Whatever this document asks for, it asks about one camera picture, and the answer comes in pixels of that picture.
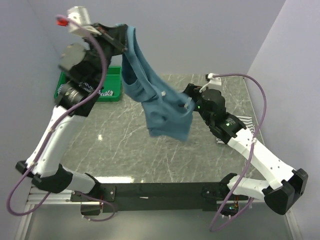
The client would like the black base beam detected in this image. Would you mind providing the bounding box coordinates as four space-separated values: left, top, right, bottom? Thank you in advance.
69 181 251 218

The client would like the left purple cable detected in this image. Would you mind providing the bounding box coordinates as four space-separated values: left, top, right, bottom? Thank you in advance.
5 14 118 222

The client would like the teal tank top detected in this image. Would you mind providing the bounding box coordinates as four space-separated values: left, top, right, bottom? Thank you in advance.
121 26 195 142

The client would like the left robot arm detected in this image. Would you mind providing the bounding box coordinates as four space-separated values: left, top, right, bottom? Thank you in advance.
15 23 128 201

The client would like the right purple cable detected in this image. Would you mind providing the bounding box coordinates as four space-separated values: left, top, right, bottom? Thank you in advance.
208 72 267 232

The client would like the green plastic bin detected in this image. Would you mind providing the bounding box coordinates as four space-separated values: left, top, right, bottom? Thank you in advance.
55 66 122 103

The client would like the navy white striped tank top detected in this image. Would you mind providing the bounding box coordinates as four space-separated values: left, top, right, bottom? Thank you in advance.
54 83 120 99

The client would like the aluminium rail frame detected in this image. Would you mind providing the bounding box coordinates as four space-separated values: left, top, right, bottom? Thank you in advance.
14 99 301 240

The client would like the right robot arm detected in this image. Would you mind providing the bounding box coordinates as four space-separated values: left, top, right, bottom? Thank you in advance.
183 83 309 215

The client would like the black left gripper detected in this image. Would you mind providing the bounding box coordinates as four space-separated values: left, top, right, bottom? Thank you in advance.
84 21 130 87

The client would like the black white striped tank top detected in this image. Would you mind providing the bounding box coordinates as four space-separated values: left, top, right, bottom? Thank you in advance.
215 114 256 146

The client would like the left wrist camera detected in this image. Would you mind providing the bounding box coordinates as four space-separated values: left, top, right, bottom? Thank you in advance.
56 6 101 38

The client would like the purple cable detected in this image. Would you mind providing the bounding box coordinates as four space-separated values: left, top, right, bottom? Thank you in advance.
5 14 118 222
208 72 267 232

